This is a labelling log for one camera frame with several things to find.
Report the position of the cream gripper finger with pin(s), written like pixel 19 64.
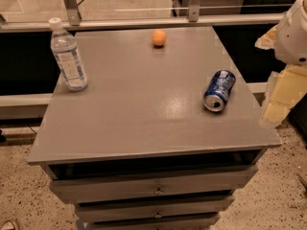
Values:
pixel 283 92
pixel 267 40

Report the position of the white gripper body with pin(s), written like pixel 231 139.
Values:
pixel 294 37

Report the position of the clear blue-label plastic bottle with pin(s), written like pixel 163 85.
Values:
pixel 67 55

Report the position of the blue pepsi can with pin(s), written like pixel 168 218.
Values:
pixel 217 93

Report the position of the orange fruit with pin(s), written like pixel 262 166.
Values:
pixel 159 38

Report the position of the top grey drawer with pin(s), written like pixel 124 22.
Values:
pixel 153 184

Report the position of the grey drawer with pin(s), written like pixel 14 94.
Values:
pixel 154 209
pixel 153 184
pixel 166 223

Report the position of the grey drawer cabinet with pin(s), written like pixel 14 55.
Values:
pixel 143 112

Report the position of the bottom grey drawer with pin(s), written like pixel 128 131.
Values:
pixel 166 223

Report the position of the middle grey drawer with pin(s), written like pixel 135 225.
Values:
pixel 154 209

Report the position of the right metal bracket post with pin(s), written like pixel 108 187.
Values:
pixel 194 10

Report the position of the metal bracket post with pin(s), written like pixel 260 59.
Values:
pixel 73 14
pixel 194 10

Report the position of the left metal bracket post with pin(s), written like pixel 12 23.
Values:
pixel 73 14

